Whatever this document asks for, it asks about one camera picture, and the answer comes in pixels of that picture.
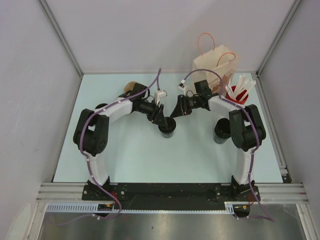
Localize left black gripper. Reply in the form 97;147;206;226
137;99;167;127

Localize beige paper takeout bag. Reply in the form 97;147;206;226
191;32;239;95

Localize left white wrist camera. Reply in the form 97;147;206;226
153;89;168;105

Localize white wrapped straws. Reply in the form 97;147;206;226
226;75;257;95

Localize black lid stack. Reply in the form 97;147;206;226
95;103;108;110

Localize white slotted cable duct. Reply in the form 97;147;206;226
46;202;234;215

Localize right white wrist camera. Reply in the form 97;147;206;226
178;79;188;95

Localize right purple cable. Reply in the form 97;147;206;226
180;69;275;222

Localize single black cup lid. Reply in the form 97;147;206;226
158;117;177;134

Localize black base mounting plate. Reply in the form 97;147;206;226
81;181;260;211

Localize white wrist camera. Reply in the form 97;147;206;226
178;79;188;95
153;89;168;105

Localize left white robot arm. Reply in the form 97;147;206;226
73;82;168;200

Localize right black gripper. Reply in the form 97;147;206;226
170;94;202;118

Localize stacked brown pulp carriers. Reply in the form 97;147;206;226
123;81;136;93

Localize red straw holder cup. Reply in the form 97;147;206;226
225;85;249;105

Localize single black paper cup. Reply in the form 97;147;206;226
159;126;175;138

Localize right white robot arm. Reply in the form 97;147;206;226
170;80;266;201

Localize black cup stack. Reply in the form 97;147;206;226
213;118;231;144

